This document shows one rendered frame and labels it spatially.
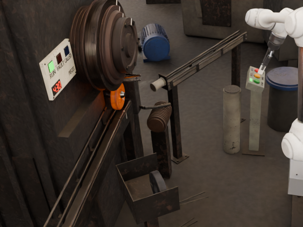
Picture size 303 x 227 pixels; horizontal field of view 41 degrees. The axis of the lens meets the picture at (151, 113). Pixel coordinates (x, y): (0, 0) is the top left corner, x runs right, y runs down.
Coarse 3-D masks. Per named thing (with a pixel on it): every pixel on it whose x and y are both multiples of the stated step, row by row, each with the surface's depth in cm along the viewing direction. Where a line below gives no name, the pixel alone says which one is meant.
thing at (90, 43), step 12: (108, 0) 198; (96, 12) 192; (96, 24) 188; (84, 36) 189; (96, 36) 187; (84, 48) 190; (96, 48) 188; (96, 60) 189; (96, 72) 194; (96, 84) 203; (108, 84) 204; (120, 84) 222
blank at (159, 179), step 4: (152, 172) 180; (156, 172) 179; (152, 176) 179; (156, 176) 177; (160, 176) 177; (152, 180) 181; (156, 180) 175; (160, 180) 175; (152, 184) 184; (156, 184) 176; (160, 184) 174; (164, 184) 175; (152, 188) 186; (156, 188) 185; (160, 188) 174; (164, 188) 174; (156, 192) 184
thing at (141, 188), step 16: (144, 160) 195; (128, 176) 196; (144, 176) 198; (128, 192) 175; (144, 192) 190; (160, 192) 172; (176, 192) 175; (144, 208) 173; (160, 208) 177; (176, 208) 180; (144, 224) 204
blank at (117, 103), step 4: (120, 88) 225; (112, 92) 219; (116, 92) 219; (112, 96) 219; (116, 96) 220; (112, 100) 220; (116, 100) 220; (120, 100) 228; (112, 104) 221; (116, 104) 221; (120, 104) 227; (116, 108) 223; (120, 108) 227
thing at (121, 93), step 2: (104, 90) 227; (106, 90) 226; (104, 92) 226; (106, 92) 225; (108, 92) 225; (120, 92) 223; (122, 92) 224; (124, 92) 225; (104, 94) 226; (106, 94) 225; (108, 94) 225; (120, 94) 223; (122, 94) 223; (124, 94) 225; (104, 96) 226; (106, 96) 226; (108, 96) 226; (120, 96) 224; (122, 96) 224; (124, 96) 225; (120, 98) 225
